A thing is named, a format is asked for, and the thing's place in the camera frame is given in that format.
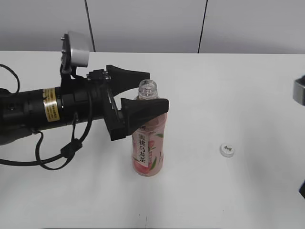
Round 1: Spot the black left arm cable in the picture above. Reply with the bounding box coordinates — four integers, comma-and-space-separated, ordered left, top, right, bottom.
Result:
0, 63, 93, 170

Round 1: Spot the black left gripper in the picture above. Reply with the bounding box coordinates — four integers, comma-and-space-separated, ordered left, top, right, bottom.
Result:
59, 65, 169, 141

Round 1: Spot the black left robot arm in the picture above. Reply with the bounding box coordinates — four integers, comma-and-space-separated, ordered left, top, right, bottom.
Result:
0, 65, 169, 145

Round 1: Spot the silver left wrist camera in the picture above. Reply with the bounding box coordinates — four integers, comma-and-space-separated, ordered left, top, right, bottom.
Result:
61, 31, 90, 73

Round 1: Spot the white bottle cap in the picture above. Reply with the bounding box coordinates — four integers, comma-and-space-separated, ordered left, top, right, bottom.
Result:
219, 144, 235, 158

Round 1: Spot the pink peach tea bottle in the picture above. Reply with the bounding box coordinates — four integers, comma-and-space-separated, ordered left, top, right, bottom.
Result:
131, 79, 167, 177

